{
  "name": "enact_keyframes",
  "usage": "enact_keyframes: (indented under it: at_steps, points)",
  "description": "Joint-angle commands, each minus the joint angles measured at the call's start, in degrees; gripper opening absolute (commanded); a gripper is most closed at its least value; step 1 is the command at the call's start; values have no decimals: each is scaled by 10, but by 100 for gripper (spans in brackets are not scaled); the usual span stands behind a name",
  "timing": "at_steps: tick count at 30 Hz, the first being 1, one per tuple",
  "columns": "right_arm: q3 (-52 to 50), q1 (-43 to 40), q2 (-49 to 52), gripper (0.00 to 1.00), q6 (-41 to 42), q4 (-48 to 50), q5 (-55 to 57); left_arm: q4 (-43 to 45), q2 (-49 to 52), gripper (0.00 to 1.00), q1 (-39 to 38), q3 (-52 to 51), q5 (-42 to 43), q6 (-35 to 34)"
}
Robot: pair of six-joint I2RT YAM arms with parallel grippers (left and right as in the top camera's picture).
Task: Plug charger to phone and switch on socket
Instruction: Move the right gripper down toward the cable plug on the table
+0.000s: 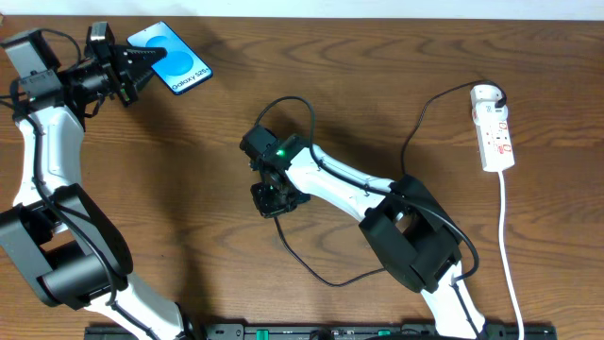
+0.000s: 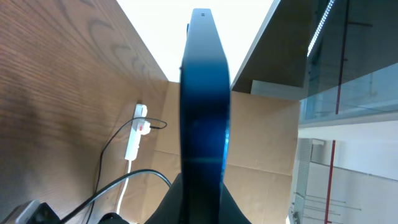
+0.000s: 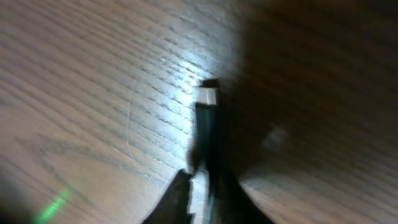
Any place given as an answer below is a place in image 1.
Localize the white USB wall charger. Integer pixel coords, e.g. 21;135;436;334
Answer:
470;82;507;109

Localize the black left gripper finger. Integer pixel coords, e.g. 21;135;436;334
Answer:
129;69;155;94
115;45;167;74

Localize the black USB charging cable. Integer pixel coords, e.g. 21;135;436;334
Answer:
271;78;509;288

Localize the white power strip cord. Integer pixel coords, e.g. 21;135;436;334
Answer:
496;170;526;340

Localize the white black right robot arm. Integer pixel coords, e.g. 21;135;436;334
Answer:
240;125;486;339

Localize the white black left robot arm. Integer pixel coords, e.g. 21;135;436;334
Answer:
1;22;201;339

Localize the white power strip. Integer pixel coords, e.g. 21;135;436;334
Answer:
472;101;515;173

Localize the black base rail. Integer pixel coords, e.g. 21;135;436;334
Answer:
83;324;558;340

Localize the blue screen Galaxy smartphone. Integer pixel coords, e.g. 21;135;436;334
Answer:
126;21;213;95

